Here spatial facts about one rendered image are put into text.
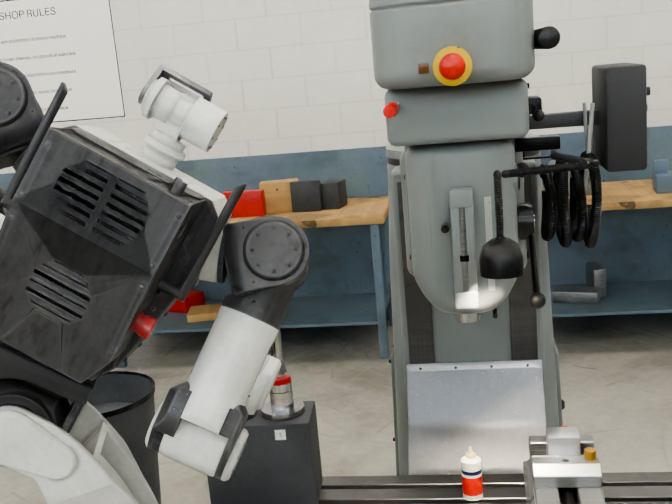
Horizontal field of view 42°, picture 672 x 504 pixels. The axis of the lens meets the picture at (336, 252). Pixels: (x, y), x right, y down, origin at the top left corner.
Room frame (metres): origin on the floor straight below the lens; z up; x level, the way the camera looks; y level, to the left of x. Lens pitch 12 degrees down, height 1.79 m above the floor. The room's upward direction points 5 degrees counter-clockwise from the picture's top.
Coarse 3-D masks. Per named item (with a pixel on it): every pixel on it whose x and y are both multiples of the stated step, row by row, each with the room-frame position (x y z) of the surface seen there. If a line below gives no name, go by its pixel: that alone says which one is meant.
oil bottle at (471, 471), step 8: (464, 456) 1.64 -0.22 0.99; (472, 456) 1.62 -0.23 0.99; (464, 464) 1.62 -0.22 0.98; (472, 464) 1.61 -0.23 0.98; (480, 464) 1.62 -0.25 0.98; (464, 472) 1.62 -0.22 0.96; (472, 472) 1.61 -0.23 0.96; (480, 472) 1.62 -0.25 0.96; (464, 480) 1.62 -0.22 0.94; (472, 480) 1.61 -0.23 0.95; (480, 480) 1.62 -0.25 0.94; (464, 488) 1.62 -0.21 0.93; (472, 488) 1.61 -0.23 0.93; (480, 488) 1.62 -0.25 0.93; (464, 496) 1.62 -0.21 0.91; (472, 496) 1.61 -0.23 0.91; (480, 496) 1.61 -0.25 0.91
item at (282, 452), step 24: (264, 408) 1.70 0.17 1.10; (312, 408) 1.71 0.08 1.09; (264, 432) 1.65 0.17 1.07; (288, 432) 1.64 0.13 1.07; (312, 432) 1.67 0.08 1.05; (264, 456) 1.65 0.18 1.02; (288, 456) 1.64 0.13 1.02; (312, 456) 1.64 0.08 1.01; (216, 480) 1.66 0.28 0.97; (240, 480) 1.65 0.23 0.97; (264, 480) 1.65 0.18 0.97; (288, 480) 1.64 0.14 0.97; (312, 480) 1.64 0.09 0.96
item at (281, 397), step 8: (288, 384) 1.69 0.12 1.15; (272, 392) 1.69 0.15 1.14; (280, 392) 1.68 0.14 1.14; (288, 392) 1.69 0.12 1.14; (272, 400) 1.69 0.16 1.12; (280, 400) 1.68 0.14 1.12; (288, 400) 1.68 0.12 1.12; (272, 408) 1.69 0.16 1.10; (280, 408) 1.68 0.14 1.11; (288, 408) 1.68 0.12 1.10
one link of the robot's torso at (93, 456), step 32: (0, 416) 1.15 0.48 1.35; (32, 416) 1.16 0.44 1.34; (96, 416) 1.31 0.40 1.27; (0, 448) 1.15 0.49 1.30; (32, 448) 1.15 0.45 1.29; (64, 448) 1.16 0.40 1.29; (96, 448) 1.21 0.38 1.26; (128, 448) 1.32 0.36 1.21; (64, 480) 1.17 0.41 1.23; (96, 480) 1.17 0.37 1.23; (128, 480) 1.29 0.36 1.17
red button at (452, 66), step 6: (450, 54) 1.35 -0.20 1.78; (456, 54) 1.35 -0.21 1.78; (444, 60) 1.35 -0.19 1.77; (450, 60) 1.35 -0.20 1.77; (456, 60) 1.35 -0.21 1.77; (462, 60) 1.35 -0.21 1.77; (444, 66) 1.35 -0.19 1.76; (450, 66) 1.35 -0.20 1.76; (456, 66) 1.35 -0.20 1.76; (462, 66) 1.35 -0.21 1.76; (444, 72) 1.35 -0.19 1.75; (450, 72) 1.35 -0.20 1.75; (456, 72) 1.35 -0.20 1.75; (462, 72) 1.35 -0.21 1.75; (450, 78) 1.35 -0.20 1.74; (456, 78) 1.35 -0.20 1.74
